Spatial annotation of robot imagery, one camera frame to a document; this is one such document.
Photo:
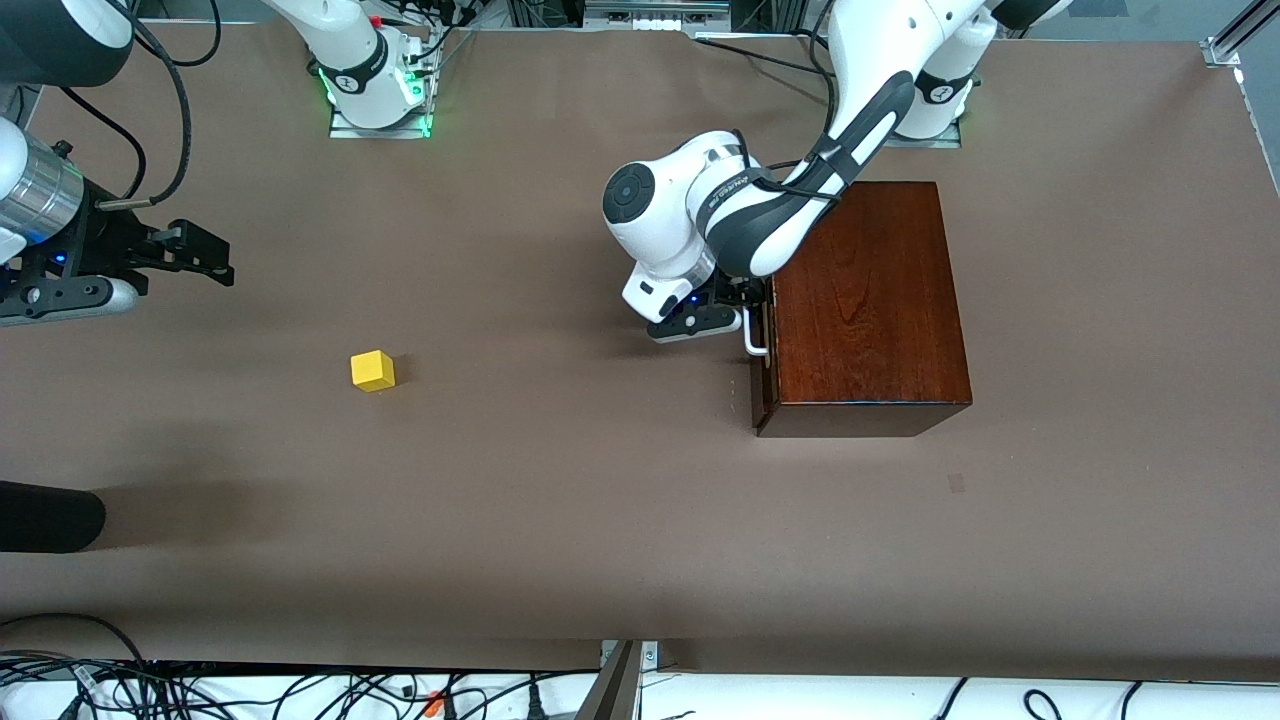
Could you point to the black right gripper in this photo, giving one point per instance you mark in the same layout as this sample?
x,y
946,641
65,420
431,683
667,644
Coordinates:
x,y
112,243

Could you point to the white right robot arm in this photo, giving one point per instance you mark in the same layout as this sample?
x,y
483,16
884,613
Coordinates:
x,y
350,45

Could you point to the grey metal bar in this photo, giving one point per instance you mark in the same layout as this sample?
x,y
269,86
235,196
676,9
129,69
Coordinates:
x,y
612,690

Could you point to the aluminium frame profile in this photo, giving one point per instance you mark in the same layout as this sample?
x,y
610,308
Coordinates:
x,y
1225,45

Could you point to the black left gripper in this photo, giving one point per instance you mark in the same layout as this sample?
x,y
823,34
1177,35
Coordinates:
x,y
731,290

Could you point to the dark brown wooden cabinet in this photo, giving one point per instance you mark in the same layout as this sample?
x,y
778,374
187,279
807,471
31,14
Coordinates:
x,y
880,330

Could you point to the light wooden slatted panel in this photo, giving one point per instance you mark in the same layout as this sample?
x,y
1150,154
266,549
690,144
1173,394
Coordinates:
x,y
758,380

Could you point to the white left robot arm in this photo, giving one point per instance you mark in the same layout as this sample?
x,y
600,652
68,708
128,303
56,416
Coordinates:
x,y
660,230

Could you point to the orange connector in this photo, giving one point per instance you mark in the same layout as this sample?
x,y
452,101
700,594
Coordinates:
x,y
435,703

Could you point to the black power plug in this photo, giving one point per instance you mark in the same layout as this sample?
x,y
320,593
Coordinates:
x,y
533,702

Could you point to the yellow block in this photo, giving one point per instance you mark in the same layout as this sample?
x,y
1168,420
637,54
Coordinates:
x,y
372,372

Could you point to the black foam cylinder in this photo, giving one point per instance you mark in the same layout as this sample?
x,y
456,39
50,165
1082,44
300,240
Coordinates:
x,y
50,516

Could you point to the silver metal bracket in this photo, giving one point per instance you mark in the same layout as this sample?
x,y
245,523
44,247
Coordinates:
x,y
650,655

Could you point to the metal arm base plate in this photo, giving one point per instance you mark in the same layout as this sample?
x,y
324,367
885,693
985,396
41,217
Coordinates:
x,y
345,130
950,141

